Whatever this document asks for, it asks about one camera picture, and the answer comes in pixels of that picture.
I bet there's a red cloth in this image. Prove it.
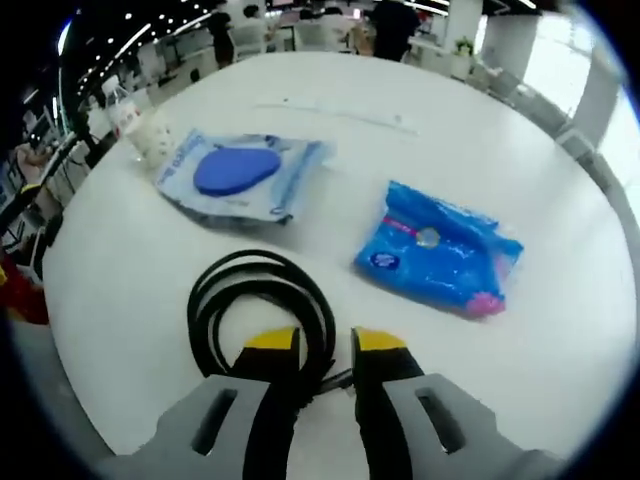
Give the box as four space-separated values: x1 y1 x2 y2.
0 249 49 326

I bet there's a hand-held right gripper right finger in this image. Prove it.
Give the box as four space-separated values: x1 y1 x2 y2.
349 326 557 480

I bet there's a black cable coil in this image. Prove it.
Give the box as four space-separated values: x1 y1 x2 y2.
188 248 362 409

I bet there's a white table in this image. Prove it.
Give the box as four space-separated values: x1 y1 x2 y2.
42 49 639 464

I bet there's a clear bottle red label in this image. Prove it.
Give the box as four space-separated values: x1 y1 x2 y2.
101 79 142 139

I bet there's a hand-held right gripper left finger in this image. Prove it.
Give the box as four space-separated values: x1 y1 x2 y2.
113 324 303 480

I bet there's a blue wipes packet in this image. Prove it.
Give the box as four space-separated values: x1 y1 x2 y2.
351 179 526 322

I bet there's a clear package with blue disc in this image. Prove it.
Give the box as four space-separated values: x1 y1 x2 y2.
153 128 337 227

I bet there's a grey office chair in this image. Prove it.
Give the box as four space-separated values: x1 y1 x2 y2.
554 127 624 201

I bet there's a long white table strip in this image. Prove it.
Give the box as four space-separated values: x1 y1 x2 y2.
253 97 420 137

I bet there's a cream paper cup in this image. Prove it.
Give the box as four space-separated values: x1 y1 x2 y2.
129 110 176 172

